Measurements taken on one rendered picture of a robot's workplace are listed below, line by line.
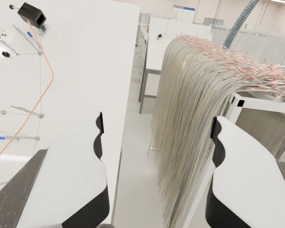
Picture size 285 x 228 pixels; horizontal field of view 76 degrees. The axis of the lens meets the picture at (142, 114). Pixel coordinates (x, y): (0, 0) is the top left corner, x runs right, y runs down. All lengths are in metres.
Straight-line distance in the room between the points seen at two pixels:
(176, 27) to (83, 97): 3.26
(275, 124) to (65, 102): 0.93
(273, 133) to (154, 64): 2.51
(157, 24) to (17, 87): 3.20
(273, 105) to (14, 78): 0.88
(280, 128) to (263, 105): 0.31
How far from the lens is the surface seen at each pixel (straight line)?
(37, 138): 0.65
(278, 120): 1.07
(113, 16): 0.75
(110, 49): 0.68
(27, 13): 0.70
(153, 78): 3.24
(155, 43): 3.48
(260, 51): 3.94
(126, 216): 1.94
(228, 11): 12.54
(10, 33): 0.80
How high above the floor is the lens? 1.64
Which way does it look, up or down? 28 degrees down
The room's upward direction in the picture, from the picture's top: 10 degrees clockwise
